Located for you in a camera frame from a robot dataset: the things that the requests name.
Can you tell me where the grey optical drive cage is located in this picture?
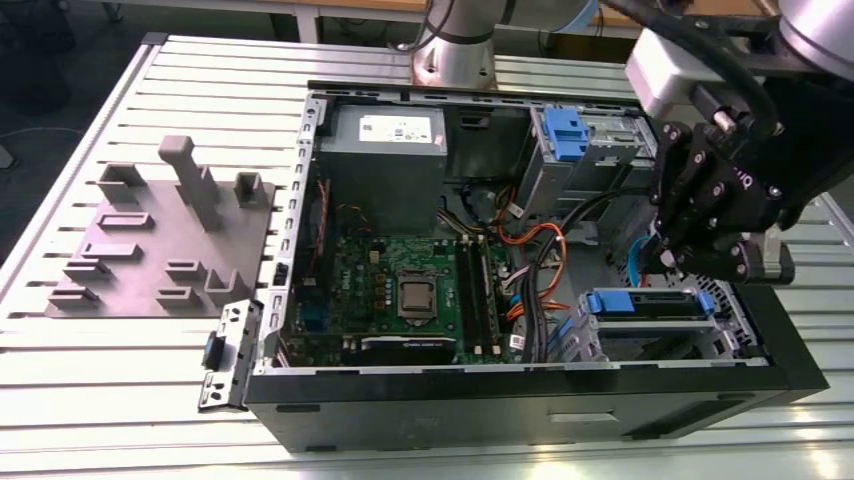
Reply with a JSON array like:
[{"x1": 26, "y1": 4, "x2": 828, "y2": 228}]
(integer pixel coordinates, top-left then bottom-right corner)
[{"x1": 518, "y1": 107, "x2": 661, "y2": 216}]

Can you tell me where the grey power supply unit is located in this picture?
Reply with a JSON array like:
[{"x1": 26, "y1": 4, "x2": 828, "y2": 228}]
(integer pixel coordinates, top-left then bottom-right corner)
[{"x1": 312, "y1": 103, "x2": 448, "y2": 236}]

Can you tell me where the silver CPU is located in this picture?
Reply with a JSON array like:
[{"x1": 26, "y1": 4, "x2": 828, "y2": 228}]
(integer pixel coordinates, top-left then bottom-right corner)
[{"x1": 398, "y1": 283, "x2": 434, "y2": 307}]

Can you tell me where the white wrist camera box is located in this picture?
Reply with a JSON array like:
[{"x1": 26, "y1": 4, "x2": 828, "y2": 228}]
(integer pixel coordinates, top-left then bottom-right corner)
[{"x1": 624, "y1": 27, "x2": 725, "y2": 119}]

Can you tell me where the grey parts rack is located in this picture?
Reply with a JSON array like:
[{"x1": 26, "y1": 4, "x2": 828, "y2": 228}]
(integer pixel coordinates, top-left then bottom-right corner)
[{"x1": 42, "y1": 134, "x2": 278, "y2": 319}]

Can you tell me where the CPU socket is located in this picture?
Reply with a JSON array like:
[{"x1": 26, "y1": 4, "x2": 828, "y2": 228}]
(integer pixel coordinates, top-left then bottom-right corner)
[{"x1": 393, "y1": 269, "x2": 442, "y2": 329}]

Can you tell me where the blue black bracket latch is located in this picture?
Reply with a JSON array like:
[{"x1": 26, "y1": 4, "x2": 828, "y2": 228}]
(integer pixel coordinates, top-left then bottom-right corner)
[{"x1": 201, "y1": 331, "x2": 226, "y2": 370}]

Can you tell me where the green motherboard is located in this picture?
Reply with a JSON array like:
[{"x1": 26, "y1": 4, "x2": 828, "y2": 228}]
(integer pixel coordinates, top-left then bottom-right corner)
[{"x1": 278, "y1": 234, "x2": 528, "y2": 366}]

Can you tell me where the blue drive cage latch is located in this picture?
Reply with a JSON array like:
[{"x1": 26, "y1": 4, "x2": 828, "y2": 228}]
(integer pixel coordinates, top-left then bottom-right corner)
[{"x1": 542, "y1": 107, "x2": 592, "y2": 162}]

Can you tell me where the hard disk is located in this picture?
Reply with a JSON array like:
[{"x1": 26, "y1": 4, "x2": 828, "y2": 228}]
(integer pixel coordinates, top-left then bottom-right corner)
[{"x1": 584, "y1": 288, "x2": 716, "y2": 321}]

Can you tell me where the thick black cable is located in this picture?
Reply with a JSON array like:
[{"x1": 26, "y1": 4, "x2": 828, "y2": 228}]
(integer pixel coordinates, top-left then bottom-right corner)
[{"x1": 518, "y1": 184, "x2": 659, "y2": 364}]

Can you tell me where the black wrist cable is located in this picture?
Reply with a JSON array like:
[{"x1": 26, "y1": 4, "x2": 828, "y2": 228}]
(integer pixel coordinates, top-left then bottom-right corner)
[{"x1": 599, "y1": 0, "x2": 781, "y2": 136}]

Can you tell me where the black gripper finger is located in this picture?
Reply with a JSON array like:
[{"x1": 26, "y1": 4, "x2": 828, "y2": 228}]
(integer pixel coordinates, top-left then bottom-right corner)
[
  {"x1": 649, "y1": 121, "x2": 708, "y2": 209},
  {"x1": 656, "y1": 204, "x2": 761, "y2": 287}
]

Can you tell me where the black open PC case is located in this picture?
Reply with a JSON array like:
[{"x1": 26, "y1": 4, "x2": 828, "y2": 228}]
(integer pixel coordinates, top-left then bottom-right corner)
[{"x1": 242, "y1": 78, "x2": 831, "y2": 454}]

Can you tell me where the orange power wire bundle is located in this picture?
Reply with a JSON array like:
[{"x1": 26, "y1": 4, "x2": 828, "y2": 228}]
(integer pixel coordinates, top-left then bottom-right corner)
[{"x1": 496, "y1": 222, "x2": 568, "y2": 301}]

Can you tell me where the wooden desk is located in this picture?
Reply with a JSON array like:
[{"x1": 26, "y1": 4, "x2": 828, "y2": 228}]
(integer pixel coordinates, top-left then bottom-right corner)
[{"x1": 265, "y1": 0, "x2": 668, "y2": 66}]

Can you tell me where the black graphics card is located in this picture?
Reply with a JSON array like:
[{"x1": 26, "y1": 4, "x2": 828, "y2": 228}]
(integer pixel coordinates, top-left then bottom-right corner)
[{"x1": 342, "y1": 334, "x2": 458, "y2": 366}]

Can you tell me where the grey metal slot bracket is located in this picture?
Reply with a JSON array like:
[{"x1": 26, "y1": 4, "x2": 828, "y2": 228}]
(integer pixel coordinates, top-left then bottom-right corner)
[{"x1": 197, "y1": 298, "x2": 262, "y2": 412}]

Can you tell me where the blue data wire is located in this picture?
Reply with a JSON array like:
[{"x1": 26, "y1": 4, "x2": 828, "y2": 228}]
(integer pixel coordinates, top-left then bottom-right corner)
[{"x1": 625, "y1": 234, "x2": 661, "y2": 289}]

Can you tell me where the grey metal disk bay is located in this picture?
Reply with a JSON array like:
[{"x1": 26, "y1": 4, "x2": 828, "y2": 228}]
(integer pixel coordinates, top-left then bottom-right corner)
[{"x1": 577, "y1": 284, "x2": 768, "y2": 364}]

